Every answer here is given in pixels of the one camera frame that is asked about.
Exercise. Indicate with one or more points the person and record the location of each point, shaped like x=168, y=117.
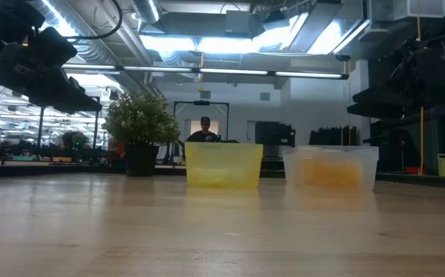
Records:
x=204, y=132

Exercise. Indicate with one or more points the black aluminium table frame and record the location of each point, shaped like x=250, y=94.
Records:
x=72, y=169

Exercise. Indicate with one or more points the small background plant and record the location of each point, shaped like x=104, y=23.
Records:
x=75, y=141

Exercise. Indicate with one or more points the white-capped orange pill bottle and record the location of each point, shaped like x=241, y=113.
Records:
x=318, y=173
x=346, y=173

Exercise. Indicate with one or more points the long LED light bar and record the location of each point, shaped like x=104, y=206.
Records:
x=230, y=71

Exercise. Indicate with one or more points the green potted plant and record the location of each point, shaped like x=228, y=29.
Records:
x=141, y=123

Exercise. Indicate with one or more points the yellow plastic bin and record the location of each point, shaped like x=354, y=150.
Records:
x=224, y=165

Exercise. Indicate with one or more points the black gantry frame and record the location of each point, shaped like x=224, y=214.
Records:
x=201, y=102

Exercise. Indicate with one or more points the yellow-green waste bin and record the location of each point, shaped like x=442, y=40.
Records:
x=443, y=165

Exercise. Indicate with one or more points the red background object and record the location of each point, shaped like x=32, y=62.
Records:
x=118, y=150

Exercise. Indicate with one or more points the black cabinet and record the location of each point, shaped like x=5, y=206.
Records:
x=272, y=134

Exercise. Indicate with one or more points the clear plastic bin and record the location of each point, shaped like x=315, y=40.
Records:
x=330, y=152

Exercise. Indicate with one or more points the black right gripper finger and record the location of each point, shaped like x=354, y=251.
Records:
x=380, y=96
x=380, y=111

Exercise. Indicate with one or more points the black equipment row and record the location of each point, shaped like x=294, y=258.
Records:
x=332, y=136

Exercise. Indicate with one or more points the small red box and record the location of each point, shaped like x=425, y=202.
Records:
x=412, y=170

